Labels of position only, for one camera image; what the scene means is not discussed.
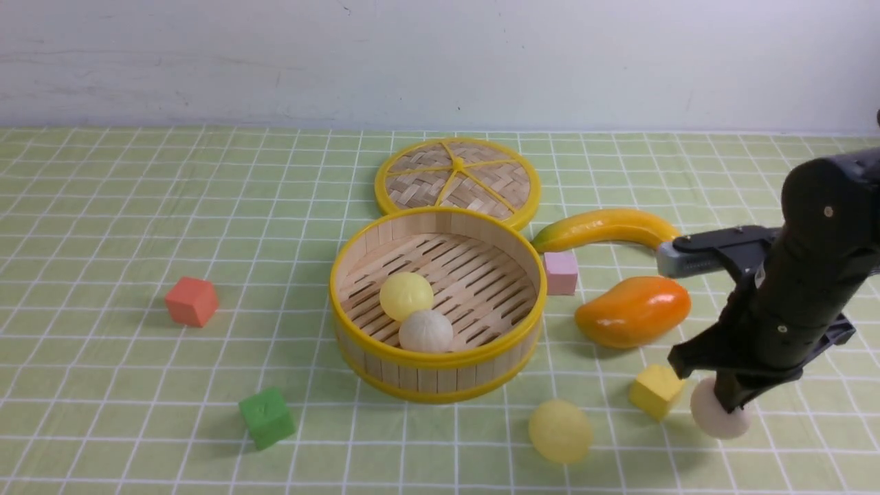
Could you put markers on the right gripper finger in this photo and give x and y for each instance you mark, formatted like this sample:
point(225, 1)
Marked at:
point(734, 391)

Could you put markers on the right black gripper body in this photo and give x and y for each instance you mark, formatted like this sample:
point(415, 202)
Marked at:
point(779, 317)

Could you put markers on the white bun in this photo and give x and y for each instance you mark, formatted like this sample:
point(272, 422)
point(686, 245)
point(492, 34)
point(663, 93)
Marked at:
point(709, 415)
point(426, 331)

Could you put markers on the yellow bun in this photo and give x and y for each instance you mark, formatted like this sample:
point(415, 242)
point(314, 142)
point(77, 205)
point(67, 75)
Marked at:
point(560, 432)
point(404, 293)

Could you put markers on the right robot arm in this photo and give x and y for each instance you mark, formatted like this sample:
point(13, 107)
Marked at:
point(830, 207)

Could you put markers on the bamboo steamer tray yellow rim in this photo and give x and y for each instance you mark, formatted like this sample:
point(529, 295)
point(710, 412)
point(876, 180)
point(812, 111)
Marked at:
point(487, 279)

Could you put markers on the woven bamboo steamer lid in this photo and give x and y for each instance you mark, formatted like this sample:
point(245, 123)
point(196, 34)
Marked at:
point(460, 172)

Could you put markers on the yellow cube block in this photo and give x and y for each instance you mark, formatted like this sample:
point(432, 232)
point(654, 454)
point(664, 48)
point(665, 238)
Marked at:
point(656, 390)

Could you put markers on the orange toy mango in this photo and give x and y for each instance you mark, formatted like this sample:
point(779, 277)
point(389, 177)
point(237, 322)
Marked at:
point(634, 313)

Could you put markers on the pink cube block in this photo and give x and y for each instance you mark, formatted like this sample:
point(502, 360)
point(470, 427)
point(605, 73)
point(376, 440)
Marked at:
point(562, 273)

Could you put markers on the yellow toy banana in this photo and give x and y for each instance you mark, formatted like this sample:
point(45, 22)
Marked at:
point(604, 225)

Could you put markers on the green cube block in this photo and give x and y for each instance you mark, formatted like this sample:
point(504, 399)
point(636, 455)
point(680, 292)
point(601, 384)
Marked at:
point(267, 418)

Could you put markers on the red cube block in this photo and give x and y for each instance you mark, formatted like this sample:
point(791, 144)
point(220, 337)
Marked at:
point(191, 302)

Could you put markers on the green checked tablecloth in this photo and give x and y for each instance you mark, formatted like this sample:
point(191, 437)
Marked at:
point(102, 393)

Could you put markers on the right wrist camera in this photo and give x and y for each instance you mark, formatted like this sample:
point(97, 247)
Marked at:
point(737, 251)

